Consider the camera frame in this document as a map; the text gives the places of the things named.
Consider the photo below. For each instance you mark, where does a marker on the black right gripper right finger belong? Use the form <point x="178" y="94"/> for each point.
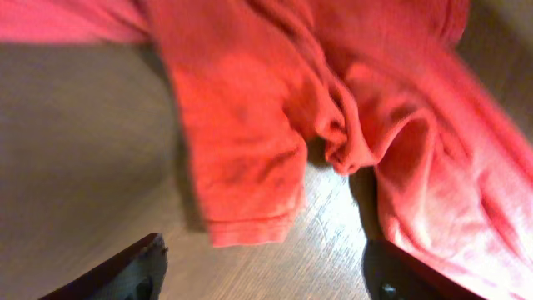
<point x="393" y="274"/>

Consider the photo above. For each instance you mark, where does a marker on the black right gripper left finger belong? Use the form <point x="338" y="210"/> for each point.
<point x="136" y="273"/>

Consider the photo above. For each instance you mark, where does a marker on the red orange t-shirt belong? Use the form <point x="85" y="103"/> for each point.
<point x="269" y="142"/>

